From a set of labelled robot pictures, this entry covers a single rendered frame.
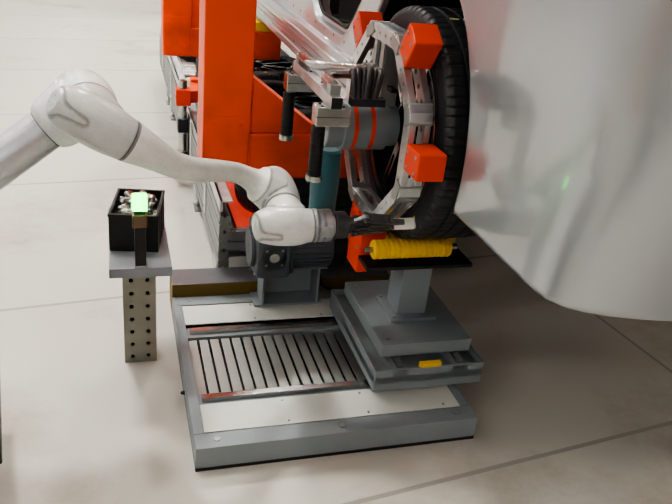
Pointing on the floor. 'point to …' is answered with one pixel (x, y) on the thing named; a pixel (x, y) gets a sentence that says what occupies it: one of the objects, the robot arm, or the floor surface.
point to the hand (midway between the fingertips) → (402, 223)
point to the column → (139, 319)
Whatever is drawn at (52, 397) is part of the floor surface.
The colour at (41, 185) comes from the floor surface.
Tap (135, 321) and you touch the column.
